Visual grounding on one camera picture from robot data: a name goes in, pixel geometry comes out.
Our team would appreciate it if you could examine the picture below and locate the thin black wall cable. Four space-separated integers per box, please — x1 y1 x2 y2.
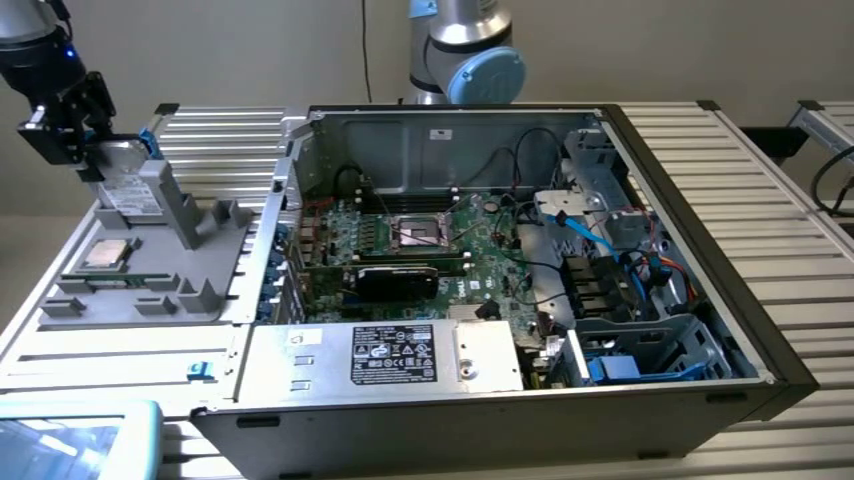
359 0 375 104

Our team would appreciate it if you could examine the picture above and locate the silver power supply unit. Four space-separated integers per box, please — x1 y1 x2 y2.
233 322 526 404

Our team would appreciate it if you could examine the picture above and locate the black fan shroud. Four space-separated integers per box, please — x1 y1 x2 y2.
558 255 639 321

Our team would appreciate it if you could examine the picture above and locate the grey parts rack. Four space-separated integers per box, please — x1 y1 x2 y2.
37 159 259 326

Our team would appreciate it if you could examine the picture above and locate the black graphics card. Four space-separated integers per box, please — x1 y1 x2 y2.
296 259 472 306

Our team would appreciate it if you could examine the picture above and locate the light blue tray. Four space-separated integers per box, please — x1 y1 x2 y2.
0 399 164 480

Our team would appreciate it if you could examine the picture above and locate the green RAM stick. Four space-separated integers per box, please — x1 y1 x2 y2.
59 272 179 291

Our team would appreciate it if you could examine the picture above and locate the silver drive cage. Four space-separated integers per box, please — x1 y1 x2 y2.
559 127 662 251

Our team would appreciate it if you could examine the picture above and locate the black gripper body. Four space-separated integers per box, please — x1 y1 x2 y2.
0 37 92 109

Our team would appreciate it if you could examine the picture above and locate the thick black cable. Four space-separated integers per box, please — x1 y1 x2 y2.
810 149 854 216

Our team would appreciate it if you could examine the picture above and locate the blue SATA wire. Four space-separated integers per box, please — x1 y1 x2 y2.
550 212 646 301

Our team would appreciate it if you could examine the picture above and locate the silver CPU chip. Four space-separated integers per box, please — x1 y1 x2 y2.
77 238 132 274

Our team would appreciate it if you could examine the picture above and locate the hard disk with blue bracket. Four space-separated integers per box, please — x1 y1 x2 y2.
84 128 167 221

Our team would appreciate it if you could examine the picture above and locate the blue drive caddy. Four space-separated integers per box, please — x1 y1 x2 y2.
586 355 643 386

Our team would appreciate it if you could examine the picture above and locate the open black PC case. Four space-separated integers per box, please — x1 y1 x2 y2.
189 102 821 466

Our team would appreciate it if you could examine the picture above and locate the green motherboard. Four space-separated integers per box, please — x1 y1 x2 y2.
292 192 542 326

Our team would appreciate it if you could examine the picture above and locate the orange power wire bundle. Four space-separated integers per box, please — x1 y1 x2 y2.
656 254 699 306

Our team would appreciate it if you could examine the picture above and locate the CPU socket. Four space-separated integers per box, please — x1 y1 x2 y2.
386 212 455 251

